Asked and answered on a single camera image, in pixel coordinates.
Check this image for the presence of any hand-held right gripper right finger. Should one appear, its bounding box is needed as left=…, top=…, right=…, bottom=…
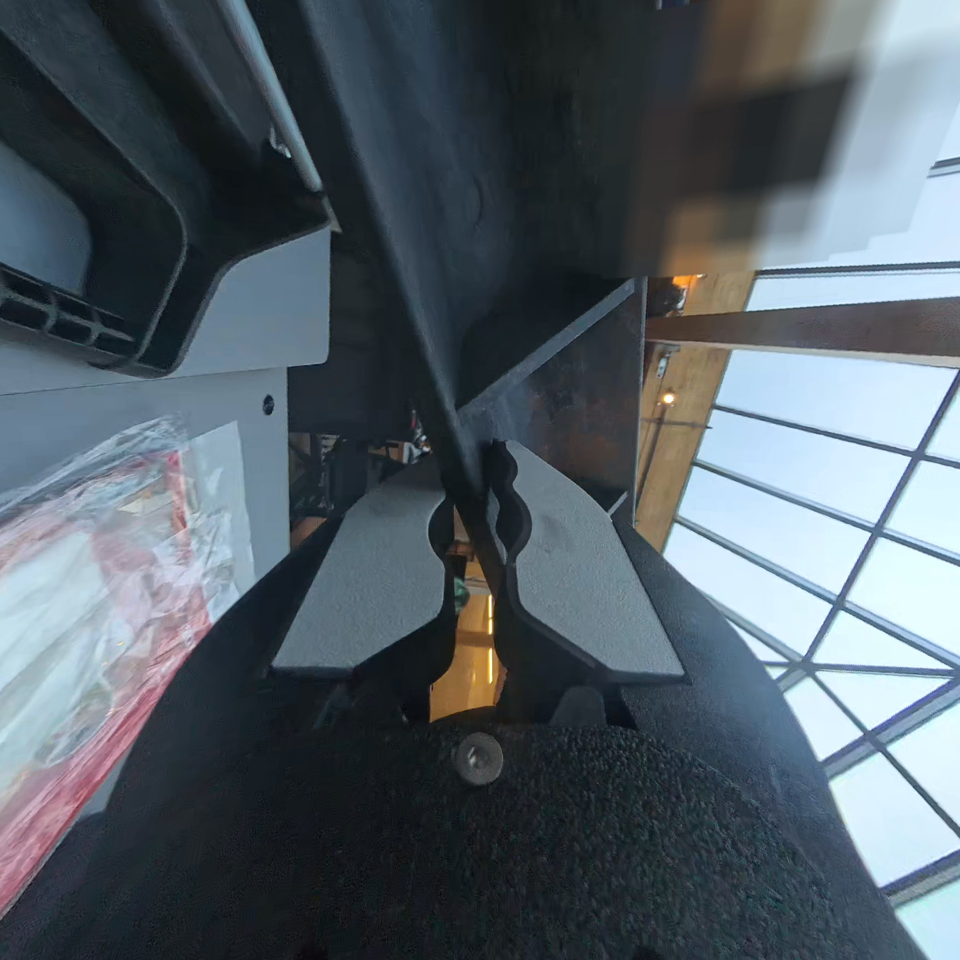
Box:
left=483, top=438, right=687, bottom=721

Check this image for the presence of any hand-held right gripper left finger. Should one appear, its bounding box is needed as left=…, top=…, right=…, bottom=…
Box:
left=270, top=465, right=459, bottom=721

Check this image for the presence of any dark metal angle plate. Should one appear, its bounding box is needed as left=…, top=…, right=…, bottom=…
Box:
left=247, top=0, right=710, bottom=594

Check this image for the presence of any red white plastic package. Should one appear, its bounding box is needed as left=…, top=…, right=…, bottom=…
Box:
left=0, top=416, right=258, bottom=910

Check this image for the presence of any brown wooden beam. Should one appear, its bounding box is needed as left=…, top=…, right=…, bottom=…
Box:
left=645, top=296, right=960, bottom=370

